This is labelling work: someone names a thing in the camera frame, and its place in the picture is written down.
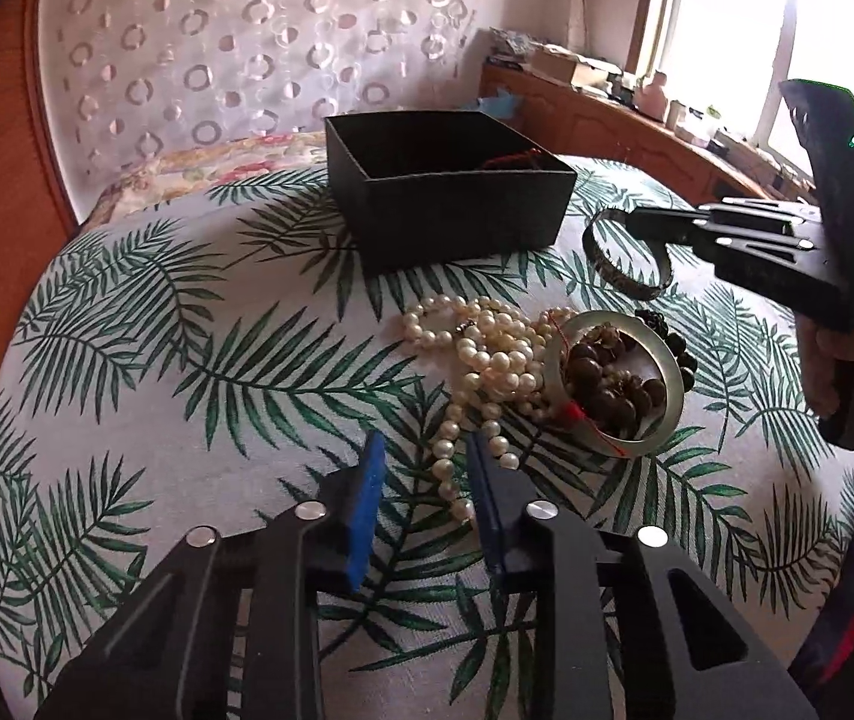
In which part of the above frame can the dark metal bangle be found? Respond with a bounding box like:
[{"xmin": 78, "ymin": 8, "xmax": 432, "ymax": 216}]
[{"xmin": 582, "ymin": 208, "xmax": 673, "ymax": 302}]

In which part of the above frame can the white pearl necklace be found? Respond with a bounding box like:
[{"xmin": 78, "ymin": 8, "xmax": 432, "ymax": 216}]
[{"xmin": 401, "ymin": 294, "xmax": 577, "ymax": 527}]

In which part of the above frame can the black jewelry box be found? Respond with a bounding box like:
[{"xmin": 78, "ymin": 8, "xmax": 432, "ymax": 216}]
[{"xmin": 324, "ymin": 110, "xmax": 577, "ymax": 277}]

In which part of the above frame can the pale jade bangle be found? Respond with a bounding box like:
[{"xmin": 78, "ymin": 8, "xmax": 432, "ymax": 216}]
[{"xmin": 544, "ymin": 310, "xmax": 685, "ymax": 458}]

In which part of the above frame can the pink jug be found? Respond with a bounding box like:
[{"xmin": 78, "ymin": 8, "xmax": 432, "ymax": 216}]
[{"xmin": 633, "ymin": 70, "xmax": 669, "ymax": 124}]

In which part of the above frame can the wooden cabinet counter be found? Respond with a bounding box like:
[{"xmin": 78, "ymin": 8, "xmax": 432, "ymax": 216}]
[{"xmin": 479, "ymin": 62, "xmax": 816, "ymax": 205}]

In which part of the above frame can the palm leaf print cloth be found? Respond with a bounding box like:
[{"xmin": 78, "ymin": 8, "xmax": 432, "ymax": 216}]
[{"xmin": 0, "ymin": 158, "xmax": 854, "ymax": 718}]

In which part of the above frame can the window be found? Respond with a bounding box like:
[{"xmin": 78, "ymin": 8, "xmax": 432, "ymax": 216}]
[{"xmin": 642, "ymin": 0, "xmax": 854, "ymax": 177}]

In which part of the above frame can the cardboard box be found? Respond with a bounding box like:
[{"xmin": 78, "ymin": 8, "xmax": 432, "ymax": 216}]
[{"xmin": 530, "ymin": 46, "xmax": 608, "ymax": 88}]

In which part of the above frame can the blue tissue bag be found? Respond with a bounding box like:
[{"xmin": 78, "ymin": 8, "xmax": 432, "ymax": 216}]
[{"xmin": 476, "ymin": 88, "xmax": 523, "ymax": 122}]

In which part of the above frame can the floral bed quilt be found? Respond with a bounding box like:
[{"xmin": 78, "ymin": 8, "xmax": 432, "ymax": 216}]
[{"xmin": 80, "ymin": 132, "xmax": 326, "ymax": 232}]

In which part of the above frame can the pink circle pattern curtain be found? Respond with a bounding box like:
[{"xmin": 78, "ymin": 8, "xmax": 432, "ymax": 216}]
[{"xmin": 38, "ymin": 0, "xmax": 481, "ymax": 218}]

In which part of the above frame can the black bead bracelet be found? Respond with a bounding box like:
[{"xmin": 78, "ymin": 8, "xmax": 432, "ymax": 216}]
[{"xmin": 632, "ymin": 307, "xmax": 700, "ymax": 395}]

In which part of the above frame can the brown wooden bead bracelet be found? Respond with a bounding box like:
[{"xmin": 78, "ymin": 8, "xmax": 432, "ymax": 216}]
[{"xmin": 558, "ymin": 320, "xmax": 670, "ymax": 436}]

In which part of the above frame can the red string bracelet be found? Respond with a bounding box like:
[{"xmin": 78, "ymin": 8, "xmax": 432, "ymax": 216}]
[{"xmin": 480, "ymin": 146, "xmax": 546, "ymax": 171}]

